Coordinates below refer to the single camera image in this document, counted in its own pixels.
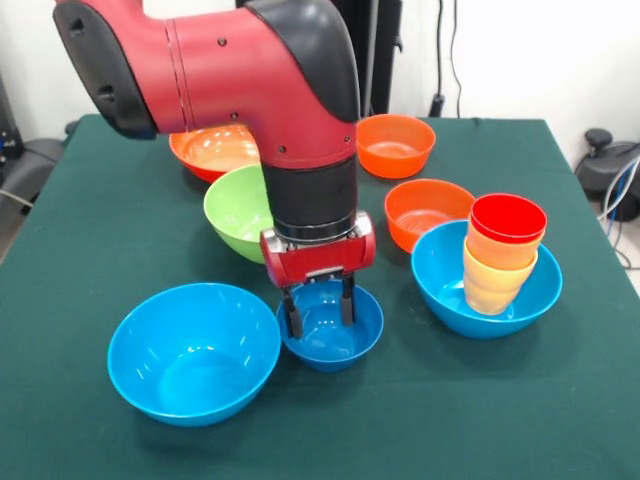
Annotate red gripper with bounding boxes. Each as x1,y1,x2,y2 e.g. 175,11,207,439
259,210,378,341

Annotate small dark blue bowl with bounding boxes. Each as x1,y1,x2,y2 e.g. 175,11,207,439
275,279,386,373

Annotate green bowl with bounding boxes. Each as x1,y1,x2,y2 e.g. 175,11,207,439
202,164,275,265

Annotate orange bowl with ringed bottom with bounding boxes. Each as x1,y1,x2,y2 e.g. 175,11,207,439
384,178,477,255

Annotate stack of yellow cups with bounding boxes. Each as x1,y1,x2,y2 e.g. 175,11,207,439
462,237,540,316

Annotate red cup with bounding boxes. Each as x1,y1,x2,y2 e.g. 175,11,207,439
469,193,549,246

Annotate large blue bowl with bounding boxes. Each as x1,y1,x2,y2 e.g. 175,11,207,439
107,282,282,428
410,220,564,341

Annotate small plain orange bowl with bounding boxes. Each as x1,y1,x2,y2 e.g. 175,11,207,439
355,113,437,180

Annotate dark green tablecloth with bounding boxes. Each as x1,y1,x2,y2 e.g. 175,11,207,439
0,113,640,480

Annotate large orange bowl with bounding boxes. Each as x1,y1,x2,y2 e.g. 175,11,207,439
168,123,262,184

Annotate black cable with plug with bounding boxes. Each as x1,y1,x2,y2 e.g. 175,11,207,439
429,0,447,119

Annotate thin black cable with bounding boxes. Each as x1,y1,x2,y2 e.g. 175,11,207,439
449,0,464,119

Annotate white and blue cables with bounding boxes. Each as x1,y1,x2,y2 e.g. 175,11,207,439
597,154,640,271

